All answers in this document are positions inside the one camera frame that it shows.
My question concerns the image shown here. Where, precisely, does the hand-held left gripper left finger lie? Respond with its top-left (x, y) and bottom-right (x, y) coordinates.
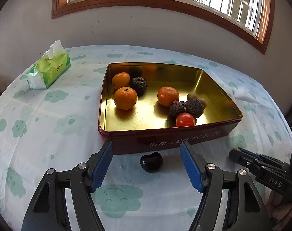
top-left (21, 140), bottom-right (114, 231)

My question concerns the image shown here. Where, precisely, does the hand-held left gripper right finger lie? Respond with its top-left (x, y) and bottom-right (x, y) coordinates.
top-left (180, 141), bottom-right (273, 231)

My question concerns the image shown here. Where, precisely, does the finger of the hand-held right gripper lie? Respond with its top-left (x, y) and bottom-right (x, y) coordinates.
top-left (228, 149), bottom-right (291, 181)
top-left (240, 149), bottom-right (289, 172)

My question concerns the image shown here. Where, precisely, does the dark cherry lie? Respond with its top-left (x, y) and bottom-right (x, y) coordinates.
top-left (140, 152), bottom-right (163, 174)

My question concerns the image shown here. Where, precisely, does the gold and red tin box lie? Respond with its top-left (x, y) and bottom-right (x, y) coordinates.
top-left (98, 62), bottom-right (243, 155)

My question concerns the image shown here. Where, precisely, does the mandarin orange with brown patch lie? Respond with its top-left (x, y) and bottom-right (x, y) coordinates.
top-left (157, 86), bottom-right (180, 107)

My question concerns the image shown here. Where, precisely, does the wrinkled dark passion fruit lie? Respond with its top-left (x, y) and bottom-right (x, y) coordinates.
top-left (130, 76), bottom-right (148, 95)
top-left (169, 101), bottom-right (188, 117)
top-left (186, 99), bottom-right (205, 119)

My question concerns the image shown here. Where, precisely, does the person's right hand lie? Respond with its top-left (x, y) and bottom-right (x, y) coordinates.
top-left (266, 188), bottom-right (292, 225)

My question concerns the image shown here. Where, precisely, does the red tomato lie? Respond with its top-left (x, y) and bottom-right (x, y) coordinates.
top-left (175, 112), bottom-right (195, 127)

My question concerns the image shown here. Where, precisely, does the crumpled white tissue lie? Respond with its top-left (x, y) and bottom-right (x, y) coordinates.
top-left (231, 87), bottom-right (261, 104)

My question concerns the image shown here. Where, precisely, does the cloud print tablecloth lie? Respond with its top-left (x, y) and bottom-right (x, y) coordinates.
top-left (0, 44), bottom-right (292, 231)

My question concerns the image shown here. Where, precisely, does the mandarin orange with stem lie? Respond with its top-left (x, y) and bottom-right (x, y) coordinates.
top-left (113, 87), bottom-right (138, 110)

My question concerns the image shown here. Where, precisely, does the small mandarin orange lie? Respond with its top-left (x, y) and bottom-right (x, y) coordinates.
top-left (112, 72), bottom-right (131, 89)

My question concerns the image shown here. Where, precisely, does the green tissue pack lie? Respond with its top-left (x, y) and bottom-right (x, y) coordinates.
top-left (26, 40), bottom-right (72, 89)

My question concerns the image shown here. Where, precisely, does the wooden framed window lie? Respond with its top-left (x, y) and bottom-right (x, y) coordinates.
top-left (52, 0), bottom-right (275, 54)

